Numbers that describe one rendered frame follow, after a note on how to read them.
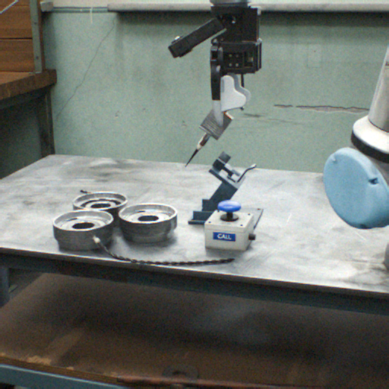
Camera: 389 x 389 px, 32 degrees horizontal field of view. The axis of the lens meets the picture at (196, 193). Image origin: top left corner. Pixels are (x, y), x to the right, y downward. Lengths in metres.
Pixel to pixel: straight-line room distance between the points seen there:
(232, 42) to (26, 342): 0.71
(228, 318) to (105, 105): 1.72
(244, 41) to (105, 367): 0.65
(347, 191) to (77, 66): 2.22
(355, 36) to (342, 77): 0.16
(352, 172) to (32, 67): 2.24
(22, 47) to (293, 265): 2.12
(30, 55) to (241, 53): 1.89
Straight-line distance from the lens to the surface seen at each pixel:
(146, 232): 1.17
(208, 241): 1.15
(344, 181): 0.93
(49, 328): 1.46
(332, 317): 1.48
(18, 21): 3.01
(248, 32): 1.20
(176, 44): 1.23
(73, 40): 3.02
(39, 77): 2.95
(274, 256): 1.13
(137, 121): 2.95
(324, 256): 1.14
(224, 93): 1.21
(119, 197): 1.32
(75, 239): 1.15
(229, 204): 1.14
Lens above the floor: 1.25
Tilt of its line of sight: 18 degrees down
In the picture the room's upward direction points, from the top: 1 degrees counter-clockwise
